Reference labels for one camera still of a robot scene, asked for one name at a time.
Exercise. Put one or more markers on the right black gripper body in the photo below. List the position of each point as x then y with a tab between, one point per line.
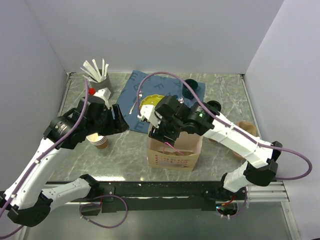
167	129

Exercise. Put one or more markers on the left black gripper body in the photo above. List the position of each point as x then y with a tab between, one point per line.
106	125

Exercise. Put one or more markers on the pink paper gift bag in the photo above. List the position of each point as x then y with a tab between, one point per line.
182	155

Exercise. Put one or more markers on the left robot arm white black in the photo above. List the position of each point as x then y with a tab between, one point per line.
26	200

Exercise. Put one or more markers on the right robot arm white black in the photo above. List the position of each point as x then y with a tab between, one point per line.
169	118

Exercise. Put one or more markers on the stack of brown paper cups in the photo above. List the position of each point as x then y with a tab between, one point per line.
99	141

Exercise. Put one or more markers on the yellow-green dotted plate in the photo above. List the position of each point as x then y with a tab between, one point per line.
153	100

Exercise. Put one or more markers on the silver fork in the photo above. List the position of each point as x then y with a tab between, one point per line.
133	106

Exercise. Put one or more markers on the grey straw holder cup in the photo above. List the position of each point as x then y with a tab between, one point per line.
105	84

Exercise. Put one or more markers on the dark green mug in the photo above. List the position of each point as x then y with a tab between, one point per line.
190	84

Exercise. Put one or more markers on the blue alphabet cloth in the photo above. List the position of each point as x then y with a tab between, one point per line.
156	84

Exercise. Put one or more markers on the white wrapped straws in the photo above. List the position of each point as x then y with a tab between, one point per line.
92	72

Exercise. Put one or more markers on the stack of black lids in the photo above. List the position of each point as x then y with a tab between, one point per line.
215	104

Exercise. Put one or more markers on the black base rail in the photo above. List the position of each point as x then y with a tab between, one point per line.
160	195

